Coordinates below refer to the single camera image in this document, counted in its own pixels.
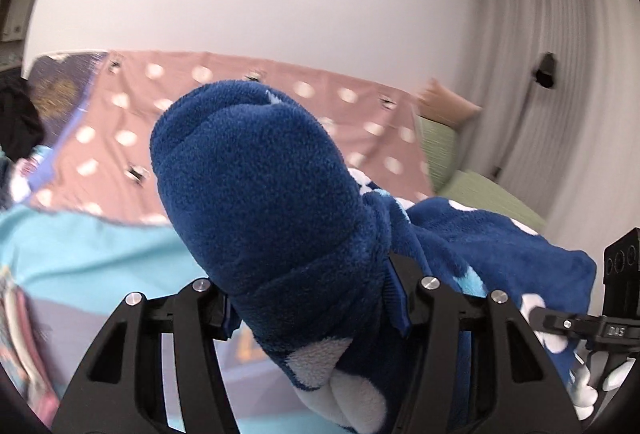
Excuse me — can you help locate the navy printed mattress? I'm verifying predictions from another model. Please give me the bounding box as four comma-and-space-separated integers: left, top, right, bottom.
27, 51, 108, 150

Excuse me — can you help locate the white wall cabinet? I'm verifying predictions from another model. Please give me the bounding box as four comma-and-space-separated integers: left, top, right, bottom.
0, 0, 41, 45

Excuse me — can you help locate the navy star fleece pajama top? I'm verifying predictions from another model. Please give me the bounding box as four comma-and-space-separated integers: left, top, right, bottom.
150, 81, 598, 434

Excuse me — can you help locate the light blue grey printed blanket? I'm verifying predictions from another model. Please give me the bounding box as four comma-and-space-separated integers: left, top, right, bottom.
0, 204, 301, 434

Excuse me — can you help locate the black clothes pile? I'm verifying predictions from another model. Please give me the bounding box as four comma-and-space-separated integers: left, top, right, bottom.
0, 74, 43, 155

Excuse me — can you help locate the white curtain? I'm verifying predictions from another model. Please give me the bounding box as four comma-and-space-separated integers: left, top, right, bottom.
460, 0, 640, 255

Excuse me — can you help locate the tall green pillow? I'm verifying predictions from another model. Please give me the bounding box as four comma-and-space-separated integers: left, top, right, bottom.
417, 116, 463, 195

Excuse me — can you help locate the wide green pillow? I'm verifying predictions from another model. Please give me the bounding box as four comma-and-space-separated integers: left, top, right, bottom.
440, 169, 546, 235

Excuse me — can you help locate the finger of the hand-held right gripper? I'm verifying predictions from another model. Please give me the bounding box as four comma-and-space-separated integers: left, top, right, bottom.
530, 306, 601, 341

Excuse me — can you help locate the orange pillow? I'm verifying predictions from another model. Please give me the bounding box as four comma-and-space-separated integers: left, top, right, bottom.
417, 79, 483, 130

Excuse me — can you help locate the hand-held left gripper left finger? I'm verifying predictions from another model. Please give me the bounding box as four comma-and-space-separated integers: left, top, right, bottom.
62, 279, 241, 434

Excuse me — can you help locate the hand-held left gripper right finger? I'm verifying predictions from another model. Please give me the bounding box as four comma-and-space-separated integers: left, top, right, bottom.
387, 254, 576, 434

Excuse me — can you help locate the black floor lamp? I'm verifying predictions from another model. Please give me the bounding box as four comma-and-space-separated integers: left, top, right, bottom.
492, 53, 557, 180

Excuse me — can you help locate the pink polka dot sheet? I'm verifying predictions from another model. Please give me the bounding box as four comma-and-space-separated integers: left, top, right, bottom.
30, 50, 436, 227

